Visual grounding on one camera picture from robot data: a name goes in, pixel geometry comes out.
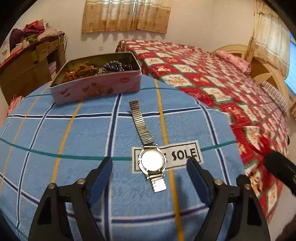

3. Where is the striped pillow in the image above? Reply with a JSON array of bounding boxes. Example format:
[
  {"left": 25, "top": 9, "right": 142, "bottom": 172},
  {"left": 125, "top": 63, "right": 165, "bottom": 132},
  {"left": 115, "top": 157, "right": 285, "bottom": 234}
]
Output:
[{"left": 260, "top": 81, "right": 290, "bottom": 118}]

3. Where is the brown bead necklace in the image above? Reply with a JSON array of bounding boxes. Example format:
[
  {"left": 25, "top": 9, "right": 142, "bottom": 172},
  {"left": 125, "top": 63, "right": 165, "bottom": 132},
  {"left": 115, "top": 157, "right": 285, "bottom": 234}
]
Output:
[{"left": 61, "top": 61, "right": 100, "bottom": 82}]

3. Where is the silver wristwatch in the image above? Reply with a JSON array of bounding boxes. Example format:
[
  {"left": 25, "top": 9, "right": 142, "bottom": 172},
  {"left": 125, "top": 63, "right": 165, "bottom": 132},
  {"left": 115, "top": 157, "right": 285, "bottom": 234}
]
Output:
[{"left": 129, "top": 100, "right": 167, "bottom": 193}]

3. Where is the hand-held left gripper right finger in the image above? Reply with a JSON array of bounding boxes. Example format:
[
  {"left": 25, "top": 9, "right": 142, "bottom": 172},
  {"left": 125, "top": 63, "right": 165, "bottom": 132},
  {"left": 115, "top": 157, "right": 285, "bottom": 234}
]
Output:
[{"left": 186, "top": 157, "right": 270, "bottom": 241}]

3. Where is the cream wooden headboard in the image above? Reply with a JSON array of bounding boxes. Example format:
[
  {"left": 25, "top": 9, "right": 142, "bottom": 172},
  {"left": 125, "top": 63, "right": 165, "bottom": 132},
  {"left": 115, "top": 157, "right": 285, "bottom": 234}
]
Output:
[{"left": 211, "top": 44, "right": 292, "bottom": 102}]

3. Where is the blue plaid cloth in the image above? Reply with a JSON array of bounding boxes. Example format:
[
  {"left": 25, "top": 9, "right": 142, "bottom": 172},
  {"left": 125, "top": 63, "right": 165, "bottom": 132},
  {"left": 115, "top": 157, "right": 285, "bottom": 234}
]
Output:
[{"left": 0, "top": 74, "right": 247, "bottom": 241}]

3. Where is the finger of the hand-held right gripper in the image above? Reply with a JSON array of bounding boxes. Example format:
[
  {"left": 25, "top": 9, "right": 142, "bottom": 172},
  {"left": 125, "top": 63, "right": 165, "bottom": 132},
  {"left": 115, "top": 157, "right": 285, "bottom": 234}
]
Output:
[{"left": 264, "top": 151, "right": 296, "bottom": 195}]

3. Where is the brown wooden desk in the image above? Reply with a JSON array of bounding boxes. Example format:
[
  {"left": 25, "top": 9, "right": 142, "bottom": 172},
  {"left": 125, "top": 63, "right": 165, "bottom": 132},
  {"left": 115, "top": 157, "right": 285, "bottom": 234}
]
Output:
[{"left": 0, "top": 36, "right": 67, "bottom": 106}]

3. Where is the grey bead necklace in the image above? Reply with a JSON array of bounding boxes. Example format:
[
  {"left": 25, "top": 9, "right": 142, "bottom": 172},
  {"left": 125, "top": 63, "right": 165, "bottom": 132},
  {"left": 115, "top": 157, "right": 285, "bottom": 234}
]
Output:
[{"left": 98, "top": 60, "right": 133, "bottom": 75}]

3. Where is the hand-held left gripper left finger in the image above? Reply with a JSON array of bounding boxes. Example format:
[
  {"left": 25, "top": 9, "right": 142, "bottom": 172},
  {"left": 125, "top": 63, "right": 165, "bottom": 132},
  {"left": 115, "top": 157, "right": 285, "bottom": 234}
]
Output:
[{"left": 28, "top": 157, "right": 113, "bottom": 241}]

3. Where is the clothes pile on desk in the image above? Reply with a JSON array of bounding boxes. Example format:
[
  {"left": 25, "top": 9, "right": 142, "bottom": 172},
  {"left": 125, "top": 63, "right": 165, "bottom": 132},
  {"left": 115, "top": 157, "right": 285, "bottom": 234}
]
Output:
[{"left": 9, "top": 23, "right": 63, "bottom": 44}]

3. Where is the wide beige patterned curtain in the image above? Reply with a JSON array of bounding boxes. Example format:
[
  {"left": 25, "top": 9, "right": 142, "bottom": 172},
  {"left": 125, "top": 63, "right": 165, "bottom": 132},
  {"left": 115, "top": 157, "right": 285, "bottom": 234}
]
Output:
[{"left": 82, "top": 0, "right": 173, "bottom": 35}]

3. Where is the narrow beige patterned curtain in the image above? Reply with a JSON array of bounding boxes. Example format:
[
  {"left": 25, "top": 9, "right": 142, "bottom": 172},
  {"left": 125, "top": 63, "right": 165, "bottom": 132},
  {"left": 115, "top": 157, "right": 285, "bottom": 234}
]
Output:
[{"left": 247, "top": 0, "right": 292, "bottom": 77}]

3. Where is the bright window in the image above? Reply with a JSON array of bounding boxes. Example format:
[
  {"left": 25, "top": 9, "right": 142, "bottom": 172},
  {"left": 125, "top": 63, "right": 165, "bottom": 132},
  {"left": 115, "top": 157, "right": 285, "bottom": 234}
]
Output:
[{"left": 284, "top": 32, "right": 296, "bottom": 95}]

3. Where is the red patterned bed quilt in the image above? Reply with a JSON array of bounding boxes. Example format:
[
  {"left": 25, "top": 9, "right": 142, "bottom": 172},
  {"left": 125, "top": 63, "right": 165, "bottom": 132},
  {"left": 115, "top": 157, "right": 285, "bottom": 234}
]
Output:
[{"left": 116, "top": 39, "right": 290, "bottom": 220}]

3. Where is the clothes pile on floor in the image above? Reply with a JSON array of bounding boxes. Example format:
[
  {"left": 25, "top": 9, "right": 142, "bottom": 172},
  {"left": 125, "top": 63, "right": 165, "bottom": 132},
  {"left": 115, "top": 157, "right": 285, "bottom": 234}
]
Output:
[{"left": 6, "top": 95, "right": 25, "bottom": 116}]

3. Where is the pink pillow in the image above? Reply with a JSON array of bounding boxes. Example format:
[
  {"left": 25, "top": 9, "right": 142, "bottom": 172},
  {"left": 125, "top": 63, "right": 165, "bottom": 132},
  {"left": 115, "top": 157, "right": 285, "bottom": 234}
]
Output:
[{"left": 215, "top": 50, "right": 252, "bottom": 75}]

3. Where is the pink tin box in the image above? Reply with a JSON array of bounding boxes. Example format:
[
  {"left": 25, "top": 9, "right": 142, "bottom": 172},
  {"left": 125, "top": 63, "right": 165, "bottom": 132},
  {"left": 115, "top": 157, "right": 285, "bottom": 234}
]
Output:
[{"left": 49, "top": 52, "right": 142, "bottom": 106}]

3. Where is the white cardboard box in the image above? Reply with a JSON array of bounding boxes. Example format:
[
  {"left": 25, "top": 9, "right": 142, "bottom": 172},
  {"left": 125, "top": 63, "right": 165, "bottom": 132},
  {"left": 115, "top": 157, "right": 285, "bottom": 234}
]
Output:
[{"left": 0, "top": 37, "right": 11, "bottom": 64}]

